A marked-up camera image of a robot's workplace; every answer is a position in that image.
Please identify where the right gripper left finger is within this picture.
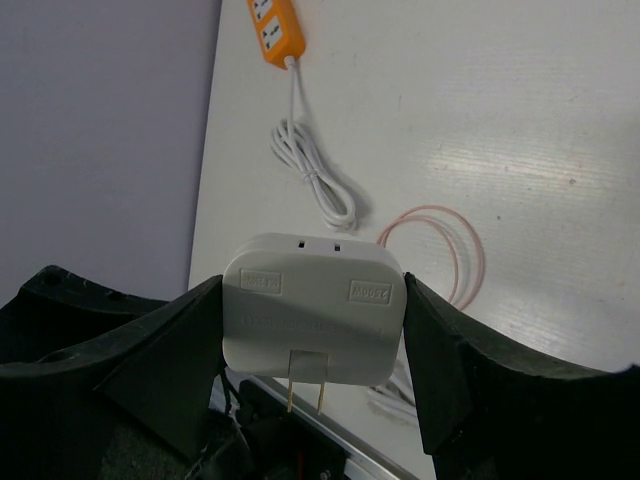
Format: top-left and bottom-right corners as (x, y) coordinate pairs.
(1, 265), (222, 479)

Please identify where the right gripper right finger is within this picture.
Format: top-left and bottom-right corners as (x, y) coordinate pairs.
(404, 275), (639, 479)

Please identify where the small white plug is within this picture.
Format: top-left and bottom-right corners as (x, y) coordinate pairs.
(222, 233), (407, 387)

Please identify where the orange power strip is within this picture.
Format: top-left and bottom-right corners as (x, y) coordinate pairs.
(246, 0), (306, 70)

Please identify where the purple strip white cord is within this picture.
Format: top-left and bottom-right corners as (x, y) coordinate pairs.
(366, 359), (419, 426)

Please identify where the thin pink wire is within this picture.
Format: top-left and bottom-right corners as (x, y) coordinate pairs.
(376, 203), (486, 311)

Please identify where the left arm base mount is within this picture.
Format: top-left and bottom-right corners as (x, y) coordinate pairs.
(207, 373), (347, 479)

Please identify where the orange strip white cord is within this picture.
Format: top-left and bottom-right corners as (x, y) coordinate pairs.
(269, 55), (359, 232)

